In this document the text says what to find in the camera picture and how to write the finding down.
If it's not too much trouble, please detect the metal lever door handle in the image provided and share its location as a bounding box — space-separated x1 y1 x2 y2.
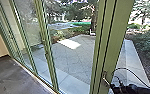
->
101 70 113 88

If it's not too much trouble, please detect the green-framed glass door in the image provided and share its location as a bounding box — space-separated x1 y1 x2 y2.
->
0 0 39 73

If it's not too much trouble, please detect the dark green shrub bed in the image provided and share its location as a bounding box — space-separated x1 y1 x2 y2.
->
125 23 150 62

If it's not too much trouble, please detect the white garden chair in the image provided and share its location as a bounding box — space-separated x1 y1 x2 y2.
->
89 28 97 37

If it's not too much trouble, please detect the low brown green hedge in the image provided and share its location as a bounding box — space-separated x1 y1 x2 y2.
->
49 24 92 45

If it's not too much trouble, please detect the brown tree trunk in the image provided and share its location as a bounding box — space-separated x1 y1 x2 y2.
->
89 0 99 31

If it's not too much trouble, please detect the green door frame post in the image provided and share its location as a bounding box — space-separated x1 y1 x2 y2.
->
89 0 109 94

